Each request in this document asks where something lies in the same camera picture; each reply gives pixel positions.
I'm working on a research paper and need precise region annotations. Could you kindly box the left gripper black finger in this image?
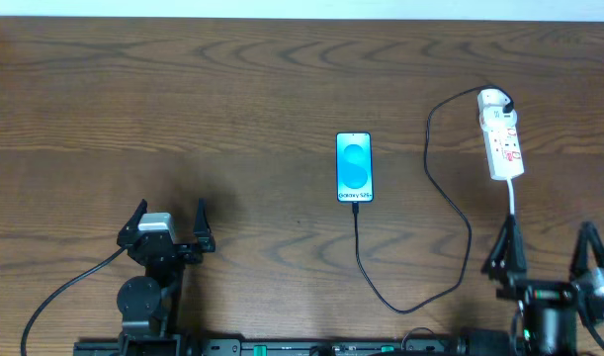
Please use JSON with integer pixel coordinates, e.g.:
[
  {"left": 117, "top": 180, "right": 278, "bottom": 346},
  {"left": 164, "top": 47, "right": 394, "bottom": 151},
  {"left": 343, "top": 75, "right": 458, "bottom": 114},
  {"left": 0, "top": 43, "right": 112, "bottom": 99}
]
[
  {"left": 193, "top": 198, "right": 214, "bottom": 245},
  {"left": 117, "top": 199, "right": 147, "bottom": 245}
]

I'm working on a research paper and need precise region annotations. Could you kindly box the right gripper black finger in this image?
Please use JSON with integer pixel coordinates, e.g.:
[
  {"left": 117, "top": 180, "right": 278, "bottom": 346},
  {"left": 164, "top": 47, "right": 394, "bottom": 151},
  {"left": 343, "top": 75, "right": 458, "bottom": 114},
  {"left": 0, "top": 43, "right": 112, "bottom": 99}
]
[
  {"left": 480, "top": 215, "right": 527, "bottom": 282},
  {"left": 568, "top": 221, "right": 604, "bottom": 281}
]

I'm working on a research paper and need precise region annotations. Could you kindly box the blue Galaxy smartphone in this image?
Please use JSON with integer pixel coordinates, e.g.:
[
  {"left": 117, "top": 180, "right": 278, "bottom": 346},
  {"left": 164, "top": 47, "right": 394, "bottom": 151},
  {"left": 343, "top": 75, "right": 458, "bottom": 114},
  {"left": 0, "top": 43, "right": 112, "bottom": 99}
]
[{"left": 335, "top": 132, "right": 374, "bottom": 203}]

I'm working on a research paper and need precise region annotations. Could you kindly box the black USB charging cable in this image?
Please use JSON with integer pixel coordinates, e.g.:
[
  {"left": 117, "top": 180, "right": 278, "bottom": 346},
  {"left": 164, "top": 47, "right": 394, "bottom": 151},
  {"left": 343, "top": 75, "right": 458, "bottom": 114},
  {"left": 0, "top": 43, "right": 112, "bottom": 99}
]
[{"left": 351, "top": 84, "right": 516, "bottom": 315}]

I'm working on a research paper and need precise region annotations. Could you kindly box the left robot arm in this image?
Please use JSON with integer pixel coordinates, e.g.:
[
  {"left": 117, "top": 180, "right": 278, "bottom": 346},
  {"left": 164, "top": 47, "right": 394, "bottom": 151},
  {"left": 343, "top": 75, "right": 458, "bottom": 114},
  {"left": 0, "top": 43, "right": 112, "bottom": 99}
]
[{"left": 117, "top": 199, "right": 216, "bottom": 355}]

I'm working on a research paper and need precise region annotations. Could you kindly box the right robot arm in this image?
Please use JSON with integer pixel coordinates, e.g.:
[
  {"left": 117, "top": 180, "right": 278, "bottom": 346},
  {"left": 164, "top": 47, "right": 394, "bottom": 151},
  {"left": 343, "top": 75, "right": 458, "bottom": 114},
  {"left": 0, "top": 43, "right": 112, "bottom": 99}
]
[{"left": 451, "top": 215, "right": 604, "bottom": 355}]

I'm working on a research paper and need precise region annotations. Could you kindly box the white USB charger adapter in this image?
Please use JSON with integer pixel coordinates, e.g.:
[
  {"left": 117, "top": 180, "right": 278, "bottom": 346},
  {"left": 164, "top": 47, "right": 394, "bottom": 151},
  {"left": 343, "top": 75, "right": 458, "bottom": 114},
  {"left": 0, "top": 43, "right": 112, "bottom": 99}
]
[{"left": 477, "top": 88, "right": 517, "bottom": 132}]

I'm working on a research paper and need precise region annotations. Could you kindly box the white power strip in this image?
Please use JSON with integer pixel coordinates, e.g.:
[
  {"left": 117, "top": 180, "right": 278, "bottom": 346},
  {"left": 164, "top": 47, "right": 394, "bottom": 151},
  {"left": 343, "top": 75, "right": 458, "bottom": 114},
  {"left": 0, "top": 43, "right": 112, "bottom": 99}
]
[{"left": 479, "top": 107, "right": 525, "bottom": 181}]

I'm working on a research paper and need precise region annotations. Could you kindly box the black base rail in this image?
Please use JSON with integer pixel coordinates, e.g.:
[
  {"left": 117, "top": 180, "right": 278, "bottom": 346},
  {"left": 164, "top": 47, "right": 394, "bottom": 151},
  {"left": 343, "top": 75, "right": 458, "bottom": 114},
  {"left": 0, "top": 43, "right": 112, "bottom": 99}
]
[{"left": 72, "top": 337, "right": 470, "bottom": 356}]

